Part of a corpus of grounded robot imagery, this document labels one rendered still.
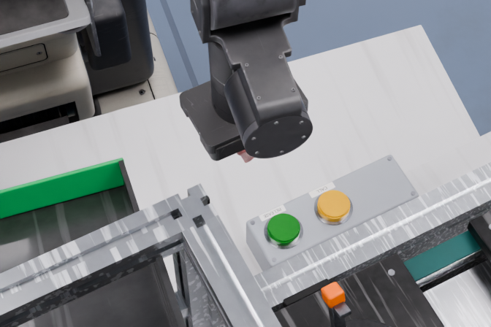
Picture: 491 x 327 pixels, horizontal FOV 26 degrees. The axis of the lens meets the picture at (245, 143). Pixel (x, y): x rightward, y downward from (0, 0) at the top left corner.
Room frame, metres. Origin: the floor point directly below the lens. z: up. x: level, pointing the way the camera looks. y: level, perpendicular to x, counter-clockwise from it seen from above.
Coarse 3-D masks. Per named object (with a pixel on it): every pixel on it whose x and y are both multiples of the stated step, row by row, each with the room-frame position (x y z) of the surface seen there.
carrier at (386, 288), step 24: (384, 264) 0.52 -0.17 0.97; (360, 288) 0.49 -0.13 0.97; (384, 288) 0.49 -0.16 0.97; (408, 288) 0.49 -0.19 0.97; (288, 312) 0.46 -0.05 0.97; (312, 312) 0.46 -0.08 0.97; (360, 312) 0.46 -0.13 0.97; (384, 312) 0.46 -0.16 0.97; (408, 312) 0.46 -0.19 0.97; (432, 312) 0.46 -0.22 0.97
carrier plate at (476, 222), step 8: (480, 216) 0.58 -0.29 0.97; (488, 216) 0.58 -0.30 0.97; (472, 224) 0.57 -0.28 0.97; (480, 224) 0.57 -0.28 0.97; (488, 224) 0.57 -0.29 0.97; (472, 232) 0.57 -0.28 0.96; (480, 232) 0.56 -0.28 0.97; (488, 232) 0.56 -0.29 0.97; (480, 240) 0.55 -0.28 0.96; (488, 240) 0.55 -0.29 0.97; (488, 248) 0.54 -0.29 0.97; (488, 256) 0.54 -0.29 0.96
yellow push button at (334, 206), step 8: (328, 192) 0.61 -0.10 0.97; (336, 192) 0.61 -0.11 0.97; (320, 200) 0.60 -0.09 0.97; (328, 200) 0.60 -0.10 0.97; (336, 200) 0.60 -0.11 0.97; (344, 200) 0.60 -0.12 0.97; (320, 208) 0.59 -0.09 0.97; (328, 208) 0.59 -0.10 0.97; (336, 208) 0.59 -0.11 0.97; (344, 208) 0.59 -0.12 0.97; (328, 216) 0.58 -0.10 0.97; (336, 216) 0.58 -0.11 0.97; (344, 216) 0.58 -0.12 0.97
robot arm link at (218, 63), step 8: (208, 48) 0.52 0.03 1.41; (216, 48) 0.50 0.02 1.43; (216, 56) 0.50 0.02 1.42; (224, 56) 0.50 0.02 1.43; (216, 64) 0.50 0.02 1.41; (224, 64) 0.50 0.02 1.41; (216, 72) 0.50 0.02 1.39; (224, 72) 0.50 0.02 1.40; (232, 72) 0.48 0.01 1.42; (224, 80) 0.50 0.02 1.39
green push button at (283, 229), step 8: (280, 216) 0.58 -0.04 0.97; (288, 216) 0.58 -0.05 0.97; (272, 224) 0.57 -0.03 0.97; (280, 224) 0.57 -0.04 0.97; (288, 224) 0.57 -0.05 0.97; (296, 224) 0.57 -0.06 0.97; (272, 232) 0.56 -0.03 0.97; (280, 232) 0.56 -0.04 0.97; (288, 232) 0.56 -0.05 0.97; (296, 232) 0.56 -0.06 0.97; (272, 240) 0.55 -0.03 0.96; (280, 240) 0.55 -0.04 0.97; (288, 240) 0.55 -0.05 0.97; (296, 240) 0.55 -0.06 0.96
